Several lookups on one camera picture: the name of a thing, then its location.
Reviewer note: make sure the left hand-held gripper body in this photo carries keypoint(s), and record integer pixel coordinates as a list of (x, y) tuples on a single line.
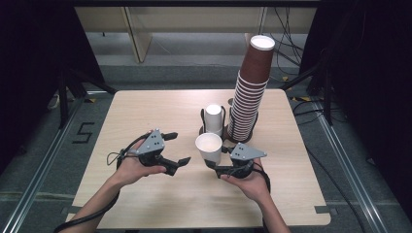
[(151, 145)]

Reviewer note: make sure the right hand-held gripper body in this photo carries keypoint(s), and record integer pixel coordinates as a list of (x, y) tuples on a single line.
[(246, 152)]

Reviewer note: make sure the single white paper cup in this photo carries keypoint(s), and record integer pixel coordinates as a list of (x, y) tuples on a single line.
[(209, 152)]

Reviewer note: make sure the stack of white paper cups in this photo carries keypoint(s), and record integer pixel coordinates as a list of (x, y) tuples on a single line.
[(213, 119)]

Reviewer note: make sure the stack of brown paper cups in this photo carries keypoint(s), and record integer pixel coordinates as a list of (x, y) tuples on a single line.
[(256, 64)]

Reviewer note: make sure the person's left hand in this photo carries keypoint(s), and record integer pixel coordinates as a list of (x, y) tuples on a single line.
[(132, 169)]

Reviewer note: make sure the person's right hand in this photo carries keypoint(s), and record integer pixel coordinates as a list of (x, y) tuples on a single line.
[(252, 187)]

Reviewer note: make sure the black metal stand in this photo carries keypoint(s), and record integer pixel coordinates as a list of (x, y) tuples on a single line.
[(63, 97), (327, 97)]

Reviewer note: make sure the beige cabinet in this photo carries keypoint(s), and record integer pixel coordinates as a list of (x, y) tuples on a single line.
[(194, 19)]

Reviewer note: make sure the black curtain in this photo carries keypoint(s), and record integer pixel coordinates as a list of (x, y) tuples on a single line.
[(29, 64), (372, 81)]

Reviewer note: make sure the aluminium floor rail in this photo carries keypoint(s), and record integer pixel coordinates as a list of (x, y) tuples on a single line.
[(350, 174), (39, 181)]

